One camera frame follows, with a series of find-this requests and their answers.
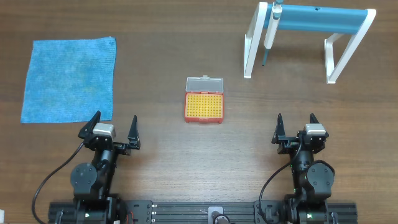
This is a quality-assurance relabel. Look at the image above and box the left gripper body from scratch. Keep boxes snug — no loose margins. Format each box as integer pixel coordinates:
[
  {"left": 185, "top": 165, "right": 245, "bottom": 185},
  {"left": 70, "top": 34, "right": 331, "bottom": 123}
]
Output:
[{"left": 83, "top": 133, "right": 132, "bottom": 156}]

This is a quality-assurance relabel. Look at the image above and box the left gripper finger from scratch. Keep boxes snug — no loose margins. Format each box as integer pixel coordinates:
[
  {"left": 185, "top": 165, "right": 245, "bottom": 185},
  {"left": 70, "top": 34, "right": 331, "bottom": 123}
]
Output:
[
  {"left": 127, "top": 114, "right": 142, "bottom": 151},
  {"left": 78, "top": 110, "right": 102, "bottom": 140}
]

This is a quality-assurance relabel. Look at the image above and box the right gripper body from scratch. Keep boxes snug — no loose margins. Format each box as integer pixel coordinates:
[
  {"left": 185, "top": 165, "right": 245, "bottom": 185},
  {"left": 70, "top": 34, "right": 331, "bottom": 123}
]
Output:
[{"left": 277, "top": 131, "right": 330, "bottom": 155}]

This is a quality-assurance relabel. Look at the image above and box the white pipette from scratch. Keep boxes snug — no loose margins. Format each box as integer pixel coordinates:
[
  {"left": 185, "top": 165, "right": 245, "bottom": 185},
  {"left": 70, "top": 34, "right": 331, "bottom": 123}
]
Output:
[{"left": 261, "top": 0, "right": 285, "bottom": 67}]

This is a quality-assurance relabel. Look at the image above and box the blue cloth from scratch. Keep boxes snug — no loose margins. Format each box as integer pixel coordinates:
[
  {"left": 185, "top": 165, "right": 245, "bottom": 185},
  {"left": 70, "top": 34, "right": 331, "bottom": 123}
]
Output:
[{"left": 20, "top": 36, "right": 118, "bottom": 124}]

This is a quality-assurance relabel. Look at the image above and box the red and yellow tip box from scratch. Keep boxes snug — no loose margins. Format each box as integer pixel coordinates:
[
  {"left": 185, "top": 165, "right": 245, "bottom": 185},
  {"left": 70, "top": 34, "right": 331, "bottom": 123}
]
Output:
[{"left": 183, "top": 74, "right": 225, "bottom": 125}]

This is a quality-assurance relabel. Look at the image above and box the white and blue stand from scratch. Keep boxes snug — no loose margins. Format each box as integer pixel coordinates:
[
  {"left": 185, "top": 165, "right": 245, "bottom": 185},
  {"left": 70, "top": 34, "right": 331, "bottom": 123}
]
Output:
[{"left": 243, "top": 1, "right": 377, "bottom": 85}]

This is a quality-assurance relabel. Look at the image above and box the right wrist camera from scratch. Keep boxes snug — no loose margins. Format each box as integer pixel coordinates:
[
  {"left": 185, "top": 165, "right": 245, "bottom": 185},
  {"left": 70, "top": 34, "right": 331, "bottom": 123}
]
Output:
[{"left": 303, "top": 123, "right": 327, "bottom": 136}]

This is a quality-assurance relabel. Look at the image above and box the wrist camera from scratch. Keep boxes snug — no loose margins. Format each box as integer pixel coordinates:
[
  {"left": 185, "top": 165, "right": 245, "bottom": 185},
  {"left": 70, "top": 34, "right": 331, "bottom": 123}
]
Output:
[
  {"left": 92, "top": 122, "right": 117, "bottom": 139},
  {"left": 303, "top": 123, "right": 327, "bottom": 136}
]

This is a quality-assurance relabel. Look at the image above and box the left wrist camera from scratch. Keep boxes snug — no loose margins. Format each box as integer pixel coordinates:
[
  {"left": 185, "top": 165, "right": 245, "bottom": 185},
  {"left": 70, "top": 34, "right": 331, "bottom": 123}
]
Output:
[{"left": 92, "top": 122, "right": 117, "bottom": 139}]

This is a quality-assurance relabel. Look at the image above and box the mounting rail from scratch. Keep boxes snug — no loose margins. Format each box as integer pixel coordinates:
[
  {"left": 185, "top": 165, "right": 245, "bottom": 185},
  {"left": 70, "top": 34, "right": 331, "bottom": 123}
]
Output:
[{"left": 48, "top": 200, "right": 359, "bottom": 224}]

